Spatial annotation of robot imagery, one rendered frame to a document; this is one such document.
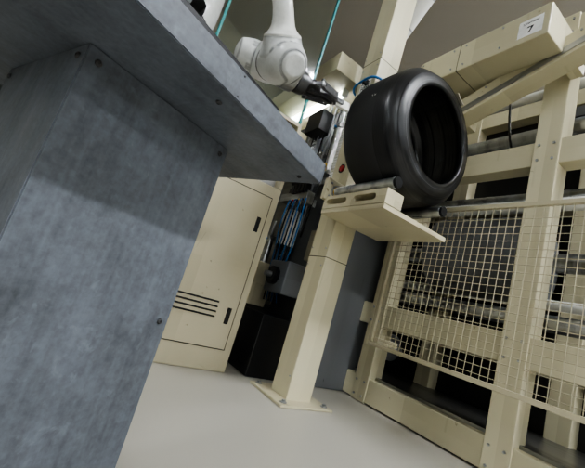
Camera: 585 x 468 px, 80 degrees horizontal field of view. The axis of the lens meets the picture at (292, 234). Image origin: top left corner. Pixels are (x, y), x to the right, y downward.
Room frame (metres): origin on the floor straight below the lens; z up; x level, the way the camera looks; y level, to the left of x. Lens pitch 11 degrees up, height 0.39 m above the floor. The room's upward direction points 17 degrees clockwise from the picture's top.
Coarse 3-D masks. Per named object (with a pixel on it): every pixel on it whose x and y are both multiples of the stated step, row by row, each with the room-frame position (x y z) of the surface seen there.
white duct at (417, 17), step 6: (420, 0) 1.80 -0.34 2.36; (426, 0) 1.79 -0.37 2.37; (432, 0) 1.80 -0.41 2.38; (420, 6) 1.81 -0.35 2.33; (426, 6) 1.82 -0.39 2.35; (414, 12) 1.84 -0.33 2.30; (420, 12) 1.83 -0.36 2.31; (414, 18) 1.85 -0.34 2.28; (420, 18) 1.86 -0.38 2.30; (414, 24) 1.88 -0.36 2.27; (408, 36) 1.94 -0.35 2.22
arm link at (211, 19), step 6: (204, 0) 0.51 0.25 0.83; (210, 0) 0.52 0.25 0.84; (216, 0) 0.53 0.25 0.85; (222, 0) 0.55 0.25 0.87; (210, 6) 0.53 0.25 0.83; (216, 6) 0.54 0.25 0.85; (222, 6) 0.57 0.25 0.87; (204, 12) 0.52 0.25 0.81; (210, 12) 0.53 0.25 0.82; (216, 12) 0.55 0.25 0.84; (204, 18) 0.52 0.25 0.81; (210, 18) 0.54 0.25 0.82; (216, 18) 0.56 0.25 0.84; (210, 24) 0.55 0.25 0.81
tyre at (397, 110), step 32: (384, 96) 1.14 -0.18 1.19; (416, 96) 1.14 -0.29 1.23; (448, 96) 1.26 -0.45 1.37; (352, 128) 1.25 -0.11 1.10; (384, 128) 1.13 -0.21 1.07; (416, 128) 1.54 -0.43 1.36; (448, 128) 1.44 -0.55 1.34; (352, 160) 1.29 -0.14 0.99; (384, 160) 1.18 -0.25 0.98; (416, 160) 1.17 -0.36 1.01; (448, 160) 1.47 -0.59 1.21; (416, 192) 1.24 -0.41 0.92; (448, 192) 1.33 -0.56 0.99
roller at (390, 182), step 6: (378, 180) 1.22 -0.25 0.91; (384, 180) 1.19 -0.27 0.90; (390, 180) 1.17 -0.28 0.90; (396, 180) 1.15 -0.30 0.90; (348, 186) 1.36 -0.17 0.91; (354, 186) 1.33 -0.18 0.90; (360, 186) 1.30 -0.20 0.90; (366, 186) 1.27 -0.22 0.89; (372, 186) 1.24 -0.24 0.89; (378, 186) 1.22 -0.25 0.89; (384, 186) 1.19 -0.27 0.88; (390, 186) 1.17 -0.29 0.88; (396, 186) 1.16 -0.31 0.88; (336, 192) 1.43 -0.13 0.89; (342, 192) 1.40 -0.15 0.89; (348, 192) 1.36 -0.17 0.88
